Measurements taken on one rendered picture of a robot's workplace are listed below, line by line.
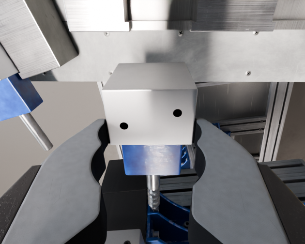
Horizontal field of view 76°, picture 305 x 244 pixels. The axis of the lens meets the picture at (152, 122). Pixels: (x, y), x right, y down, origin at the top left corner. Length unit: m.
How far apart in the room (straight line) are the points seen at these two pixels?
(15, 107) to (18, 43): 0.06
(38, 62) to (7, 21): 0.04
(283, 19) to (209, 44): 0.08
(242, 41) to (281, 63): 0.06
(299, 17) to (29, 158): 1.62
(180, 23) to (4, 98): 0.19
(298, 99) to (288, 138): 0.27
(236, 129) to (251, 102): 0.15
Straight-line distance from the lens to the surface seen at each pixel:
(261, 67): 0.29
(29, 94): 0.25
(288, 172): 0.56
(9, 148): 1.68
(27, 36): 0.23
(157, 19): 0.19
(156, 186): 0.18
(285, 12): 0.22
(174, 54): 0.26
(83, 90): 1.20
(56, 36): 0.24
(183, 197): 0.46
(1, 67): 0.24
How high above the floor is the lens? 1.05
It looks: 59 degrees down
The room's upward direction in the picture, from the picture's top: 178 degrees counter-clockwise
